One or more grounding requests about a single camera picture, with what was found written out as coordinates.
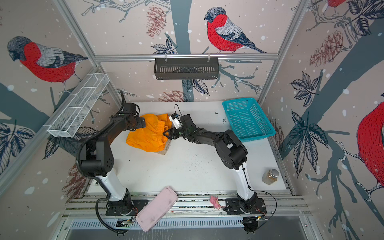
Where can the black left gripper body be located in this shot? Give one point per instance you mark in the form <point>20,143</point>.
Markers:
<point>138,122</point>

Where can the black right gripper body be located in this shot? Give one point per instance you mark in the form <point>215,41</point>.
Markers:
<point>181,131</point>

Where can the beige drawstring shorts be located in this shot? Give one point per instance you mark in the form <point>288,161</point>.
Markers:
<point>167,145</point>

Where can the orange shorts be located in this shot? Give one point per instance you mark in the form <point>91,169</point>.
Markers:
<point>151,138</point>

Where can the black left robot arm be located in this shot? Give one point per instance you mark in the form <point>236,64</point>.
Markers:
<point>95,160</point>

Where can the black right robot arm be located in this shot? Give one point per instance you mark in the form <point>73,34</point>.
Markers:
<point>229,148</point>

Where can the teal plastic basket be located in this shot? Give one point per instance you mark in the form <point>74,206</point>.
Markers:
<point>247,119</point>

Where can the small pink crumpled object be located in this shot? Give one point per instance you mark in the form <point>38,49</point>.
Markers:
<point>215,202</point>

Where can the pink flat case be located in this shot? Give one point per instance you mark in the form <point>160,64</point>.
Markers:
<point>148,217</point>

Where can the glass jar brown contents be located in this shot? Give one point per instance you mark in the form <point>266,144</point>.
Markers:
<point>270,176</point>

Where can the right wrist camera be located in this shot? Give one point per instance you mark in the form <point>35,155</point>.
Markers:
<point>181,122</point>

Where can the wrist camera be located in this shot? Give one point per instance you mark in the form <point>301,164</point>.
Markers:
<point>130,109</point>
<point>181,122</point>

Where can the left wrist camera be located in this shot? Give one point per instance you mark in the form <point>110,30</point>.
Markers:
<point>130,109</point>

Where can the black hanging wire basket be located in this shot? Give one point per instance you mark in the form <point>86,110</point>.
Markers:
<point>186,69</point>

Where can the white wire mesh shelf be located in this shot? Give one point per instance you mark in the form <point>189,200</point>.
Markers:
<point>81,102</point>

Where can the aluminium horizontal frame bar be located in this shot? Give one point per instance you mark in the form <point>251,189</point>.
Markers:
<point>149,58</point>

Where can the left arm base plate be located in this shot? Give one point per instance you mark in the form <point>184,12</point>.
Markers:
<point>124,208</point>

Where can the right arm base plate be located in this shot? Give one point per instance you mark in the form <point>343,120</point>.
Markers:
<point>240,207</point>

